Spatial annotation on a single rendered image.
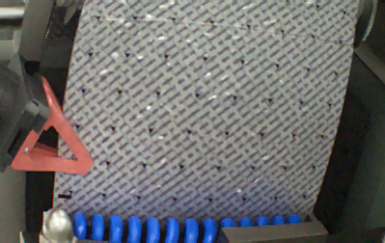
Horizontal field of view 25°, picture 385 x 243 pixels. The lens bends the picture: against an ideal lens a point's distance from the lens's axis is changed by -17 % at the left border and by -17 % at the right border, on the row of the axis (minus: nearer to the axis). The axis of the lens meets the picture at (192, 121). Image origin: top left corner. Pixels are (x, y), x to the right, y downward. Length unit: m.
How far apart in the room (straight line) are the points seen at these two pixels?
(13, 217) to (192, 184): 0.19
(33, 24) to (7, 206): 0.19
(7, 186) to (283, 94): 0.27
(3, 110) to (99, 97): 0.09
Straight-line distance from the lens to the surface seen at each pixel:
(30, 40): 0.76
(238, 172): 0.78
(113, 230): 0.74
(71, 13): 0.70
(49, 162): 0.72
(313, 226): 0.79
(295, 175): 0.80
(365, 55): 0.92
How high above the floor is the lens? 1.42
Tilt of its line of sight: 24 degrees down
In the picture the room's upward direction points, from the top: 12 degrees clockwise
